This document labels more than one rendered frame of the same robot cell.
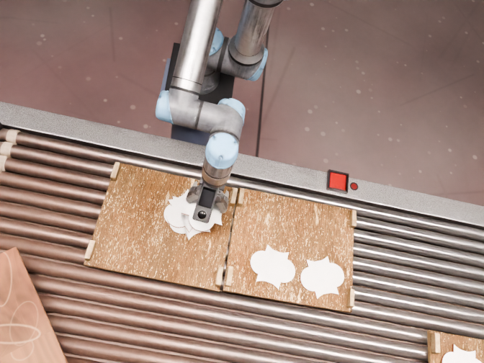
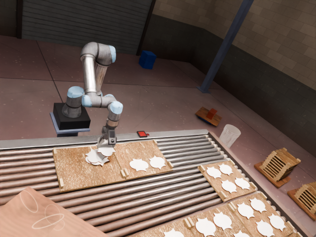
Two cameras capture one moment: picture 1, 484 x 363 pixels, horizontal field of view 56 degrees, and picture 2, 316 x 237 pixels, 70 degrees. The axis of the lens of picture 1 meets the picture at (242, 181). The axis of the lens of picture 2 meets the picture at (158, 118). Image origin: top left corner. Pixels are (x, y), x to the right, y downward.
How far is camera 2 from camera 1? 0.79 m
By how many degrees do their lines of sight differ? 38
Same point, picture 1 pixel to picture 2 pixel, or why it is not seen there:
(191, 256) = (106, 172)
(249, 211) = (118, 150)
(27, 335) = (57, 218)
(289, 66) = not seen: hidden behind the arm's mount
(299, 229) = (139, 151)
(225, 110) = (109, 97)
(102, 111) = not seen: outside the picture
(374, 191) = (154, 134)
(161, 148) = (69, 140)
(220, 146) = (116, 104)
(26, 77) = not seen: outside the picture
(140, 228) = (79, 169)
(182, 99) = (93, 95)
